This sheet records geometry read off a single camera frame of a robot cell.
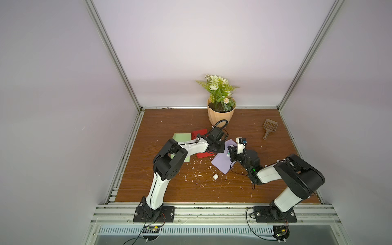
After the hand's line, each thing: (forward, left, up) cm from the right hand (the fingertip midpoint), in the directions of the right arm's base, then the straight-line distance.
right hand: (231, 142), depth 89 cm
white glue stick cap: (-18, +10, -8) cm, 22 cm away
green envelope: (+9, +33, -9) cm, 35 cm away
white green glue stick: (-5, +2, -5) cm, 7 cm away
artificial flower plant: (+25, +7, +18) cm, 32 cm away
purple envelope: (-8, +5, -9) cm, 13 cm away
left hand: (0, +3, -7) cm, 8 cm away
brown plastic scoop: (+21, -33, -11) cm, 40 cm away
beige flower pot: (+17, +9, +3) cm, 20 cm away
